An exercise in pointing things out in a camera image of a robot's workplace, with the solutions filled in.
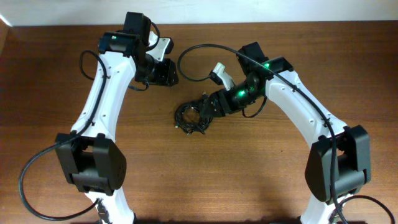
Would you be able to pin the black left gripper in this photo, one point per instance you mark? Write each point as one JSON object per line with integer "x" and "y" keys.
{"x": 166, "y": 73}

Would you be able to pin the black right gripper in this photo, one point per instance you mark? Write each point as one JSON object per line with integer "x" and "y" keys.
{"x": 218, "y": 96}

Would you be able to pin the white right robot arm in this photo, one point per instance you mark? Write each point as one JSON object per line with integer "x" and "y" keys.
{"x": 338, "y": 164}

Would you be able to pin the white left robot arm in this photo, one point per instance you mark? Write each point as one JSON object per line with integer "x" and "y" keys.
{"x": 92, "y": 161}

